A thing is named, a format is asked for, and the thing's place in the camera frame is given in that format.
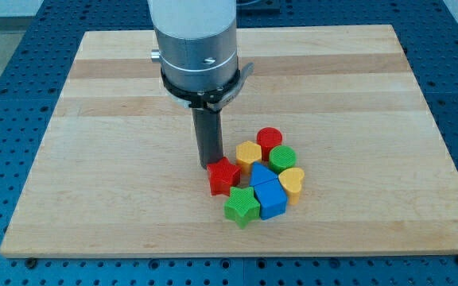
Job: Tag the light wooden board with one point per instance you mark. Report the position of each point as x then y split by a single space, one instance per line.
117 172

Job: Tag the red cylinder block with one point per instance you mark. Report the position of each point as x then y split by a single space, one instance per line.
268 138

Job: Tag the yellow hexagon block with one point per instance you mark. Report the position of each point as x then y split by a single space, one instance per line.
248 153

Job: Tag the red star block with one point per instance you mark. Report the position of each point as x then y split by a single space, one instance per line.
222 176

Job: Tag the blue triangle block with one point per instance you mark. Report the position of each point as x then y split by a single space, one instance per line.
260 174

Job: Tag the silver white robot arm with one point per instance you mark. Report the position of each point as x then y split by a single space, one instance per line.
197 52

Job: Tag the yellow heart block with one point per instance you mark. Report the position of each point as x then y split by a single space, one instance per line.
291 181

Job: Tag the green cylinder block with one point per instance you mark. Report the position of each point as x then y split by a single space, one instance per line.
282 157

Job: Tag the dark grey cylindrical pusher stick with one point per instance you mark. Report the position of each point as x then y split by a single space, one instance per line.
208 129

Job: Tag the blue cube block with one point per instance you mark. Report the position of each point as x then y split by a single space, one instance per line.
272 198

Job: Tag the green star block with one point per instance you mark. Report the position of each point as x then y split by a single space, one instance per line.
241 206

